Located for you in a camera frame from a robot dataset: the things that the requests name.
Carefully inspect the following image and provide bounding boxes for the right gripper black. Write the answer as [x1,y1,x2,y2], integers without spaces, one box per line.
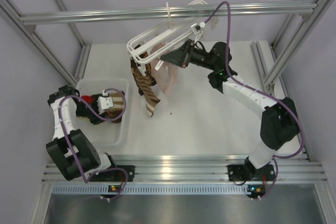
[162,39,217,71]

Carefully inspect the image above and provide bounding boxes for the white plastic clip hanger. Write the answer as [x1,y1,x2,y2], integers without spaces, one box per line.
[127,0,218,74]

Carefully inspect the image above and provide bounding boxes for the brown beige striped sock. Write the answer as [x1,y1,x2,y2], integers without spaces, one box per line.
[131,60,161,118]

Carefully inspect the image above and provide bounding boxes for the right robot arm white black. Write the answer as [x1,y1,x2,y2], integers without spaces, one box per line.
[160,39,300,185]

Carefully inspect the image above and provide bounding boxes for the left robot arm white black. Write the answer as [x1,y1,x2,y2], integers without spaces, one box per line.
[46,85,119,180]

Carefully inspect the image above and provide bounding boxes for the pink sheer socks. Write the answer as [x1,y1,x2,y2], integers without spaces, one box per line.
[150,57,179,95]

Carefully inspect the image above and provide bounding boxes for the red sock with face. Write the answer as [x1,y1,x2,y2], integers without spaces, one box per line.
[81,95,94,104]

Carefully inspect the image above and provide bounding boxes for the white plastic basket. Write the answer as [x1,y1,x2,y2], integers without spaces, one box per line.
[76,77,131,147]

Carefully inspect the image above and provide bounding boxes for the aluminium crossbar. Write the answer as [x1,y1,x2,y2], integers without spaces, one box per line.
[20,0,317,25]

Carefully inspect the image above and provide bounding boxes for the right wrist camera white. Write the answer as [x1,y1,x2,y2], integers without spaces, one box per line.
[191,22,206,35]

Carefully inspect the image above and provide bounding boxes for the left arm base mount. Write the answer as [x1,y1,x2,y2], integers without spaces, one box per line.
[88,165,135,182]

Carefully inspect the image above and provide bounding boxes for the slotted cable duct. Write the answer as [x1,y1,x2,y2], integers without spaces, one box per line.
[52,183,265,196]

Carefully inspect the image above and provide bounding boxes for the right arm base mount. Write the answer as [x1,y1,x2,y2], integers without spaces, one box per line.
[227,164,249,182]

